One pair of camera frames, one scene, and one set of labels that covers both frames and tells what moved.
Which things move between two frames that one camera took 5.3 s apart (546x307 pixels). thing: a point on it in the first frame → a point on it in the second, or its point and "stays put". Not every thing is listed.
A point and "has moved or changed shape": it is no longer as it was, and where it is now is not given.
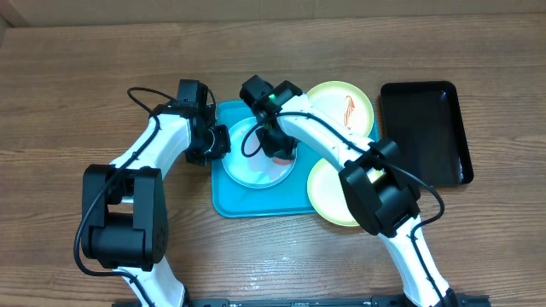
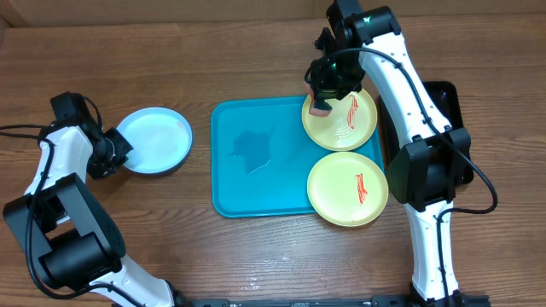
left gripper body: [214, 144] → [110, 153]
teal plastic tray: [231, 199] stays put
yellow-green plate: [327, 195] stays put
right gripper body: [278, 145] → [326, 91]
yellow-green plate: [346, 103] stays put
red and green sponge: [282, 162] → [312, 109]
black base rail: [339, 301] stays put
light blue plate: [248, 165] has moved or changed shape
